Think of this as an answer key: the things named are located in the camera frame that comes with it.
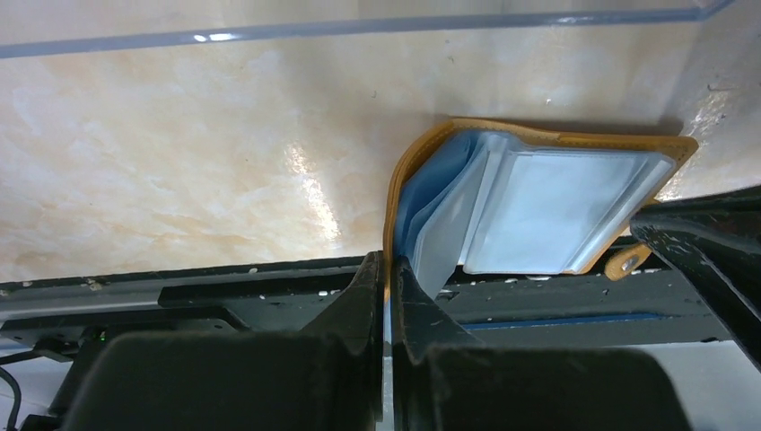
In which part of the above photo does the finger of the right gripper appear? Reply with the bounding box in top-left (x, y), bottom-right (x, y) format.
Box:
top-left (630, 186), bottom-right (760, 366)

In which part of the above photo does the orange leather card holder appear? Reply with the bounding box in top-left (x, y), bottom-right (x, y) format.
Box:
top-left (383, 118), bottom-right (700, 302)

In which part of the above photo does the clear plastic card box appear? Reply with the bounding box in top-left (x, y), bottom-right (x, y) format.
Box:
top-left (1, 0), bottom-right (725, 58)

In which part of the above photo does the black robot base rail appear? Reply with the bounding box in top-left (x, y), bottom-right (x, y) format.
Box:
top-left (0, 234), bottom-right (732, 431)

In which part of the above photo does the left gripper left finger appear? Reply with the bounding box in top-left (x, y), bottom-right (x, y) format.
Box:
top-left (63, 251), bottom-right (384, 430)

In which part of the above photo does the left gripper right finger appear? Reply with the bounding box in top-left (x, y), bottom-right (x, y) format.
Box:
top-left (390, 258), bottom-right (691, 430)

